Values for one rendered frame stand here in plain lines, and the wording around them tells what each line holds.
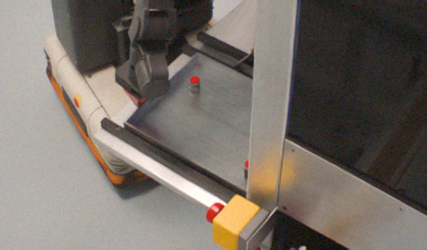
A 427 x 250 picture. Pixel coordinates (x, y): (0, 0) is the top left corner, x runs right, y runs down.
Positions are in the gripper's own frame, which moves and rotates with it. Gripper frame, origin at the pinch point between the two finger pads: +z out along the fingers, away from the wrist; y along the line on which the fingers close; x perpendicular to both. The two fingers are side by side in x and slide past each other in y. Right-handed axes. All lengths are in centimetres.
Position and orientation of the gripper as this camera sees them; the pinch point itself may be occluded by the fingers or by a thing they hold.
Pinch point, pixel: (139, 103)
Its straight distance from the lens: 164.5
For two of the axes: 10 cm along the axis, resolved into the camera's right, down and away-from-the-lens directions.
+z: -1.2, 5.8, 8.1
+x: 6.3, -5.8, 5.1
